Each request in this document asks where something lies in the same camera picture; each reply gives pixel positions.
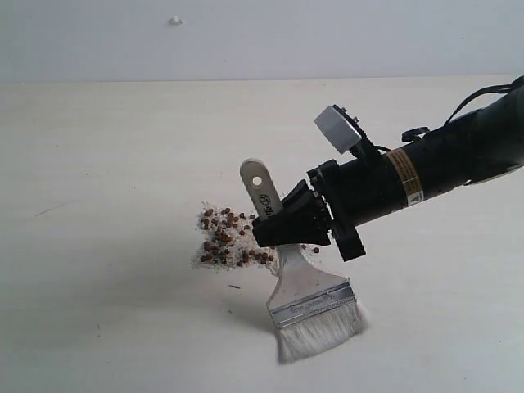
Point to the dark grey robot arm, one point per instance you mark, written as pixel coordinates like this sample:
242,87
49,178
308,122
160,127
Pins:
327,207

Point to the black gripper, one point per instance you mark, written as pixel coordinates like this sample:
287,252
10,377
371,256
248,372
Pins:
297,223

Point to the wooden paint brush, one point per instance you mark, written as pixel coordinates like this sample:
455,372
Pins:
312,310

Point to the scattered rice and brown pellets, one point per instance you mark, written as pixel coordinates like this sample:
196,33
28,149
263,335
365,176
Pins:
227,241

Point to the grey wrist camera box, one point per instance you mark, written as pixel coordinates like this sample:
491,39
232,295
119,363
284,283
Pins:
338,128

